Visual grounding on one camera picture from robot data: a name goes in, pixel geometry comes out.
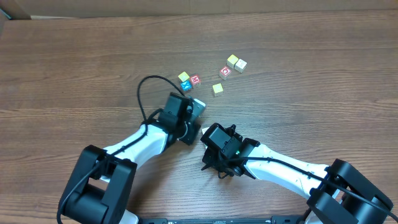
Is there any wooden block letter W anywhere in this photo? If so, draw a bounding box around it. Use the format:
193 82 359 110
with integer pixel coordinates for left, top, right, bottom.
201 127 210 134

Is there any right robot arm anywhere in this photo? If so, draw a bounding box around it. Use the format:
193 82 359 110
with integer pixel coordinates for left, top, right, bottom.
201 123 397 223

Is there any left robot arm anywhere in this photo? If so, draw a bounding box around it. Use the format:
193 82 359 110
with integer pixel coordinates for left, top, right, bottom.
57 93 206 224

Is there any blue block letter X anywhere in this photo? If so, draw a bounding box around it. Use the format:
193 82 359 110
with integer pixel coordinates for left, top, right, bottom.
180 80 193 92

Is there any red block letter M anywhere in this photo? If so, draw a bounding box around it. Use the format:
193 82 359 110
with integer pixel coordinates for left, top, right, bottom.
190 74 201 88

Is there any yellow block centre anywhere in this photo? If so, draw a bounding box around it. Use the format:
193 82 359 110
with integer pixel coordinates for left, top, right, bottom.
212 83 224 97

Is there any yellow block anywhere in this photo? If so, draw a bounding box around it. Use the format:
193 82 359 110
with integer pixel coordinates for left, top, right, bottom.
212 83 224 97
226 54 239 68

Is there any yellow block letter G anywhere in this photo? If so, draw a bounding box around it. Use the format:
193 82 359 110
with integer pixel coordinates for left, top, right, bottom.
178 72 190 83

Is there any red block letter C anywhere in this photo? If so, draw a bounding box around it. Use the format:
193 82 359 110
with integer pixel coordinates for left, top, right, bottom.
219 66 231 80

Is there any yellow block far right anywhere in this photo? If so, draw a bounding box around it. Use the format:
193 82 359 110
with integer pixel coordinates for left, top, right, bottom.
226 54 239 68

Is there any plain wooden block far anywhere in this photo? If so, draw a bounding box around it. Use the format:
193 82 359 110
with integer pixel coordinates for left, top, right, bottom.
234 58 247 73

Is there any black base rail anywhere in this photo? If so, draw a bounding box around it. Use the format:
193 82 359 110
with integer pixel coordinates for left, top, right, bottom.
138 215 304 224

